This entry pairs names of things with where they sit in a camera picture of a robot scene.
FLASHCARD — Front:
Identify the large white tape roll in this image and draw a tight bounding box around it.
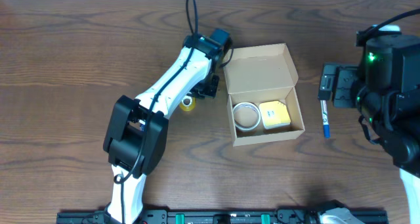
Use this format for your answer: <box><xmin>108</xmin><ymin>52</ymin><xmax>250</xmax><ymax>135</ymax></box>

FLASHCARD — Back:
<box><xmin>232</xmin><ymin>102</ymin><xmax>261</xmax><ymax>132</ymax></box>

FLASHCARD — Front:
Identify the cardboard box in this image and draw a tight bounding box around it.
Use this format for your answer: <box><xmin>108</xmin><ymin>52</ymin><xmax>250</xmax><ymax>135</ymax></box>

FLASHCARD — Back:
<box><xmin>224</xmin><ymin>43</ymin><xmax>305</xmax><ymax>146</ymax></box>

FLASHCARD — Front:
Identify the blue white marker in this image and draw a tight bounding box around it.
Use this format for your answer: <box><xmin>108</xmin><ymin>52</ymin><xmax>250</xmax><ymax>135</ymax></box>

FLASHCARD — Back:
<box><xmin>320</xmin><ymin>101</ymin><xmax>330</xmax><ymax>138</ymax></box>

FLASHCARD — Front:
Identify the small yellow tape roll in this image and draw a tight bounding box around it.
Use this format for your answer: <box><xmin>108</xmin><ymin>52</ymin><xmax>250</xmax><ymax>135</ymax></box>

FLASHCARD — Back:
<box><xmin>179</xmin><ymin>95</ymin><xmax>196</xmax><ymax>112</ymax></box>

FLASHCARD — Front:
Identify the yellow sticky note pad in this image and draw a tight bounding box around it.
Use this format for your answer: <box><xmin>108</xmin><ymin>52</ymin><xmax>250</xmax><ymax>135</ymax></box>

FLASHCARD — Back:
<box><xmin>259</xmin><ymin>101</ymin><xmax>291</xmax><ymax>129</ymax></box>

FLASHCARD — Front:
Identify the black mounting rail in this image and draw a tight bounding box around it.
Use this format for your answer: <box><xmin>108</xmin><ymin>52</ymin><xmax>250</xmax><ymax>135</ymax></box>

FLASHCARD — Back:
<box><xmin>55</xmin><ymin>200</ymin><xmax>389</xmax><ymax>224</ymax></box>

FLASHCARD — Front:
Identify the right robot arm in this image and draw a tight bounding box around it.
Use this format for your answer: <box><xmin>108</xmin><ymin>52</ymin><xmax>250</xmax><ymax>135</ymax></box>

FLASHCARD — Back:
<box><xmin>318</xmin><ymin>25</ymin><xmax>419</xmax><ymax>223</ymax></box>

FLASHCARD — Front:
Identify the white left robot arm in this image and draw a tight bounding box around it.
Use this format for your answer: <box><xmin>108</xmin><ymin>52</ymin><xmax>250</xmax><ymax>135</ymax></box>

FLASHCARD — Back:
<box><xmin>103</xmin><ymin>30</ymin><xmax>232</xmax><ymax>223</ymax></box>

